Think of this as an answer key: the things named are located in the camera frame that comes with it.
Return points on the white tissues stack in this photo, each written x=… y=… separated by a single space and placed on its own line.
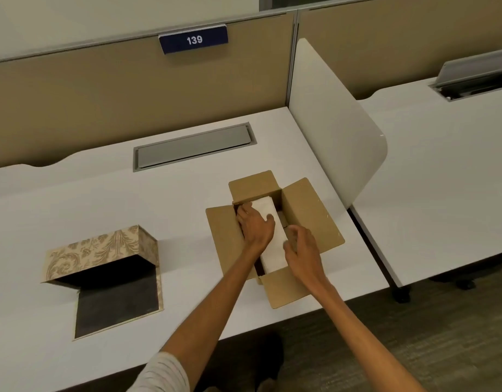
x=275 y=253

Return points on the person's left forearm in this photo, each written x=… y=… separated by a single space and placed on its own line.
x=210 y=314

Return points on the person's right hand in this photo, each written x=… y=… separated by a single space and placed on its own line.
x=308 y=261

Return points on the person's black shoe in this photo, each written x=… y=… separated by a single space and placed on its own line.
x=271 y=359

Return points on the person's left hand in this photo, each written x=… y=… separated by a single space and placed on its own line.
x=257 y=232

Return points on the floral patterned tissue box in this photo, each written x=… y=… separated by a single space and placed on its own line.
x=99 y=246

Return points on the person's right forearm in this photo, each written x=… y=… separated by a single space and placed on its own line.
x=357 y=334

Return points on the white rounded divider panel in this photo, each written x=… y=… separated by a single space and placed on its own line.
x=332 y=126

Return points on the brown cardboard box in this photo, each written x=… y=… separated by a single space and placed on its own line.
x=312 y=216

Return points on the blue desk number sign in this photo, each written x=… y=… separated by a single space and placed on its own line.
x=193 y=39

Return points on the black office chair base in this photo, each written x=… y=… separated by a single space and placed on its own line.
x=465 y=283

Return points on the dark glass window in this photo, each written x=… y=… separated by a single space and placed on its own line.
x=300 y=0

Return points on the wide beige partition panel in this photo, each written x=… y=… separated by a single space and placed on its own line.
x=112 y=102

